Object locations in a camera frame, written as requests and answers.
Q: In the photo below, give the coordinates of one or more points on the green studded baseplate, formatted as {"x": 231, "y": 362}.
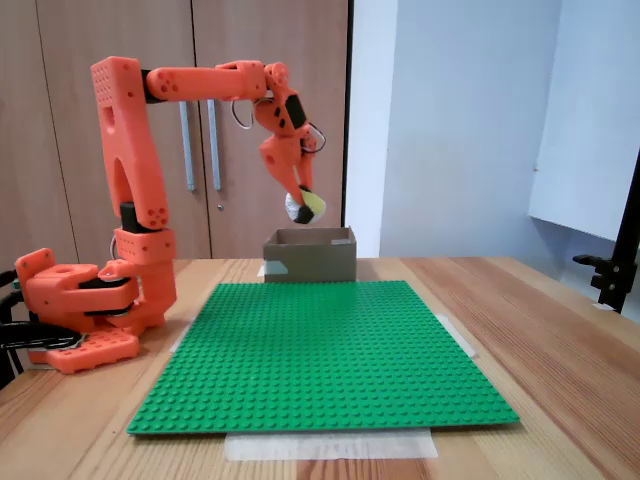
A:
{"x": 325, "y": 375}

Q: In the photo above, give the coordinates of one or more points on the white wall panel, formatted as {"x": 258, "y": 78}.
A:
{"x": 590, "y": 150}

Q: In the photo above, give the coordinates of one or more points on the long masking tape strip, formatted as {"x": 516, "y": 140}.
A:
{"x": 330, "y": 447}

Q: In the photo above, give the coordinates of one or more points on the brown cardboard box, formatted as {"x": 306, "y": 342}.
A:
{"x": 310, "y": 260}

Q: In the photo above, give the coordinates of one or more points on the yellow black white ball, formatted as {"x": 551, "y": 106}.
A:
{"x": 316, "y": 205}

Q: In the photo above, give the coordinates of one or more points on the short masking tape strip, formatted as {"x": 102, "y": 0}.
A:
{"x": 182, "y": 337}
{"x": 457, "y": 335}

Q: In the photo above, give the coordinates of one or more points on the black camera stand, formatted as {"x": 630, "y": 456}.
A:
{"x": 610, "y": 280}

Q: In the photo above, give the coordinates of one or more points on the brown wooden cabinet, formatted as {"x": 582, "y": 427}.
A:
{"x": 275, "y": 30}

